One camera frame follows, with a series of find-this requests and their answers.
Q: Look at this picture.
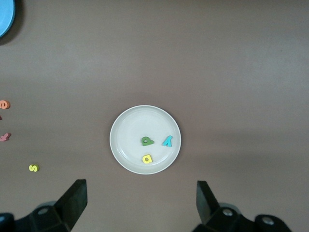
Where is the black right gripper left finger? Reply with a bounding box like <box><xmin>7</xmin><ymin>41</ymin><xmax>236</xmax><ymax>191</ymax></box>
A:
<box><xmin>15</xmin><ymin>179</ymin><xmax>87</xmax><ymax>232</ymax></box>

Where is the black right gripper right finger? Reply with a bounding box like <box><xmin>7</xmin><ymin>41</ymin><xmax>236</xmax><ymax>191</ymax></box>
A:
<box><xmin>194</xmin><ymin>180</ymin><xmax>256</xmax><ymax>232</ymax></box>

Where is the teal foam letter y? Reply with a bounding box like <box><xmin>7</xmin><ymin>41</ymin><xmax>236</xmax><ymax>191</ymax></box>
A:
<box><xmin>162</xmin><ymin>135</ymin><xmax>174</xmax><ymax>147</ymax></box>

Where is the green foam letter p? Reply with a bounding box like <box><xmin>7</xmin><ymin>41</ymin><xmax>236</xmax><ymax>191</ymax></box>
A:
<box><xmin>140</xmin><ymin>136</ymin><xmax>155</xmax><ymax>147</ymax></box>

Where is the beige brown round plate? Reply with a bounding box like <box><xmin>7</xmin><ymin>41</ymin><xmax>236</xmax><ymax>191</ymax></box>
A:
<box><xmin>109</xmin><ymin>104</ymin><xmax>182</xmax><ymax>175</ymax></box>

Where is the brown table cover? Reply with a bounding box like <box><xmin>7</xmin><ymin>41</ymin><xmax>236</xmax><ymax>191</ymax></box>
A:
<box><xmin>0</xmin><ymin>0</ymin><xmax>309</xmax><ymax>232</ymax></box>

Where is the blue round plate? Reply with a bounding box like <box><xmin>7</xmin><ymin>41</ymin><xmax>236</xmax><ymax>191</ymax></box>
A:
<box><xmin>0</xmin><ymin>0</ymin><xmax>16</xmax><ymax>39</ymax></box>

